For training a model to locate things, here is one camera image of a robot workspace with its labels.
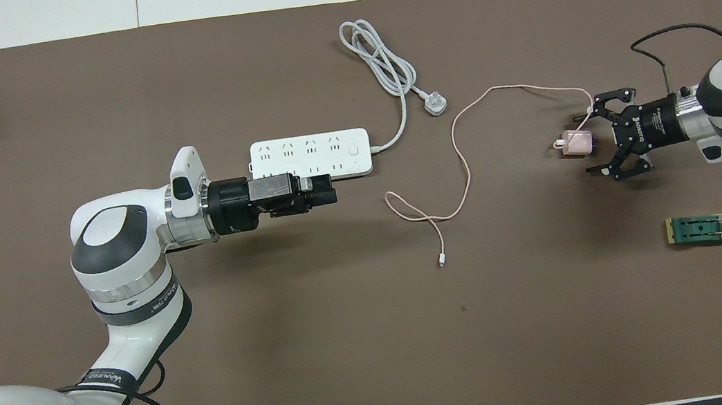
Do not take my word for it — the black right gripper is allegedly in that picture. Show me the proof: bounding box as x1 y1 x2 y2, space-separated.
575 81 689 186

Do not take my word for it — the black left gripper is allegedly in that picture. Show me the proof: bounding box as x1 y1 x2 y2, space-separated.
202 164 341 239

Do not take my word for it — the brown table mat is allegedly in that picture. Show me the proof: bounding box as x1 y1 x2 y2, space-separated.
0 0 722 405

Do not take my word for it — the green knife switch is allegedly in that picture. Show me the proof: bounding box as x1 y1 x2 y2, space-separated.
665 211 722 252

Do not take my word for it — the pink charger adapter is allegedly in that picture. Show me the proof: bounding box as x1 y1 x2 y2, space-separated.
550 125 600 160

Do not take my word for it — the pink charging cable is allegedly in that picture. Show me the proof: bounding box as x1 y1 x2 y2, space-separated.
372 74 613 274

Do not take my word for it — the white power cord with plug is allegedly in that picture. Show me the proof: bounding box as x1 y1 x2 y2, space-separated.
337 9 454 157

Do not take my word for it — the white power strip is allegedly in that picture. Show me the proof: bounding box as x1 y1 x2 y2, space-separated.
246 126 375 191

